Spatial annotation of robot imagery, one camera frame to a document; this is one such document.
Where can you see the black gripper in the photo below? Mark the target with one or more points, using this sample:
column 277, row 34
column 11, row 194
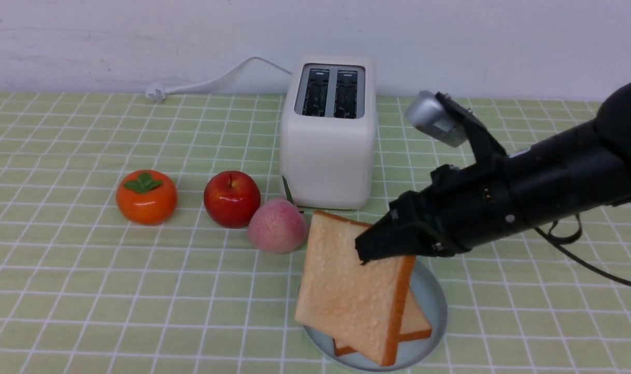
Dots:
column 456, row 213

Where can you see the toast slice orange crust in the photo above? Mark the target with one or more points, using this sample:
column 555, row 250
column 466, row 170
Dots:
column 359, row 304

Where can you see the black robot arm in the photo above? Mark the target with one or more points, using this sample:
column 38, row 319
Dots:
column 579, row 169

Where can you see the white two-slot toaster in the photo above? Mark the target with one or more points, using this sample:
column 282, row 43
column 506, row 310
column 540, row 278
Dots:
column 328, row 129

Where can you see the light blue round plate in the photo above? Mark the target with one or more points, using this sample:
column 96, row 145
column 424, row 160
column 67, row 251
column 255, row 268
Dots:
column 429, row 300

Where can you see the pink peach with leaf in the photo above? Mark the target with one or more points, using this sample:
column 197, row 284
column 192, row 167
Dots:
column 278, row 226

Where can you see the red apple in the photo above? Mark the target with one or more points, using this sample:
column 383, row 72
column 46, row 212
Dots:
column 231, row 198

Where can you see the orange persimmon green leaf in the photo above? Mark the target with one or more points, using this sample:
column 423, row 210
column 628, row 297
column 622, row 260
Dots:
column 147, row 197

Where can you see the green checked tablecloth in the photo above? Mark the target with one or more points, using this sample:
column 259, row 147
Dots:
column 84, row 290

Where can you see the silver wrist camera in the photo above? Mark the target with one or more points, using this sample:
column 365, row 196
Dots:
column 427, row 115

